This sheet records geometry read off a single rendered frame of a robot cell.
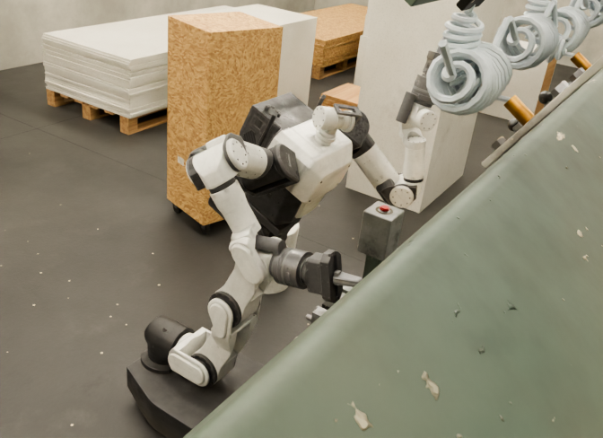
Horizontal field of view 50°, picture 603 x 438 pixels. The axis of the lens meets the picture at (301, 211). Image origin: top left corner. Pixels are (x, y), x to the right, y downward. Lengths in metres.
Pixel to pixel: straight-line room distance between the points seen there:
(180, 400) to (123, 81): 3.25
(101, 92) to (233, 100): 2.08
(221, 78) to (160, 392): 1.76
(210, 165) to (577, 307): 1.31
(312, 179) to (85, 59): 4.01
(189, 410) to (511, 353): 2.48
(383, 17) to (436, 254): 4.25
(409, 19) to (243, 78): 1.21
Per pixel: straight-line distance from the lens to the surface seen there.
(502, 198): 0.21
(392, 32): 4.39
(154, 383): 2.73
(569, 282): 0.21
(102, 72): 5.54
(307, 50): 5.78
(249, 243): 1.48
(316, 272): 1.44
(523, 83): 6.96
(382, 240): 2.45
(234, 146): 1.49
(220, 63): 3.60
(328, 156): 1.87
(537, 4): 0.98
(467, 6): 0.67
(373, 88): 4.51
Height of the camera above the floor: 2.03
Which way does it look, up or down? 28 degrees down
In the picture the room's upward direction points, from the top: 7 degrees clockwise
